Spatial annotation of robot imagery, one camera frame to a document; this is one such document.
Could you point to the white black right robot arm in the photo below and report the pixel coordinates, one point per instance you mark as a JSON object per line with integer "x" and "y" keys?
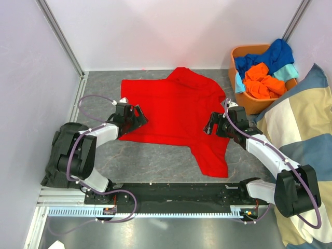
{"x": 295, "y": 190}

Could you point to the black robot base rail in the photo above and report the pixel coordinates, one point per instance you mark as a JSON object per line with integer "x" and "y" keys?
{"x": 224, "y": 194}

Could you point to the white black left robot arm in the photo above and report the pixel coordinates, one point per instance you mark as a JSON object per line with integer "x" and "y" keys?
{"x": 76, "y": 155}

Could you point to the red t shirt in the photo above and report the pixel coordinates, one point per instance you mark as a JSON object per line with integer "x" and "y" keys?
{"x": 178, "y": 108}

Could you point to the white object bottom left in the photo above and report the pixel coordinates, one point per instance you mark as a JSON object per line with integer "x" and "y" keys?
{"x": 57, "y": 245}

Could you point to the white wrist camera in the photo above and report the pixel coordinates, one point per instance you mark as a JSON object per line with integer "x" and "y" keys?
{"x": 123, "y": 100}
{"x": 228, "y": 103}

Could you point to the blue and beige checked pillow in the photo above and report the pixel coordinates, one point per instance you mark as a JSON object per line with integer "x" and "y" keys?
{"x": 299, "y": 125}

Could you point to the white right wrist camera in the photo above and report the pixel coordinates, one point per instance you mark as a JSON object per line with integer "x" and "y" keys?
{"x": 228, "y": 103}

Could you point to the light blue slotted cable duct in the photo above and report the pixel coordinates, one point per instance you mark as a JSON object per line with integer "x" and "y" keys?
{"x": 102, "y": 212}

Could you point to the blue and teal t shirt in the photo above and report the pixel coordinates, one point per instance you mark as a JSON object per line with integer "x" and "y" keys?
{"x": 278, "y": 58}

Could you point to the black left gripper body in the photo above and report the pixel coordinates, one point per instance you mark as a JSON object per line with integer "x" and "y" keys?
{"x": 129, "y": 121}

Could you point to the aluminium corner frame post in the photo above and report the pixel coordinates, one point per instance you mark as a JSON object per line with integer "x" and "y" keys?
{"x": 48, "y": 14}

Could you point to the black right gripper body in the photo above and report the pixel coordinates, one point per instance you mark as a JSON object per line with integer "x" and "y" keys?
{"x": 224, "y": 129}

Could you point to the dark green striped folded shirt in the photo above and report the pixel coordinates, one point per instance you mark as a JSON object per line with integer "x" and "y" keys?
{"x": 53, "y": 178}

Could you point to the orange plastic laundry basket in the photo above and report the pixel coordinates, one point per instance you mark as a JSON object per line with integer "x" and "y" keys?
{"x": 251, "y": 105}

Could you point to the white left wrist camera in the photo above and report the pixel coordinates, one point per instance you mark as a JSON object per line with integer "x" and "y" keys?
{"x": 123, "y": 100}

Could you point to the right aluminium corner post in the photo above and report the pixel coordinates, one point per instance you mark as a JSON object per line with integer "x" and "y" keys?
{"x": 299, "y": 13}

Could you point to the orange t shirt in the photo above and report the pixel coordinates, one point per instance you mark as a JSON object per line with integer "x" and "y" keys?
{"x": 260, "y": 85}

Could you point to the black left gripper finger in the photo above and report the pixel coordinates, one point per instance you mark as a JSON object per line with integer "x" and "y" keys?
{"x": 139, "y": 115}
{"x": 129, "y": 127}

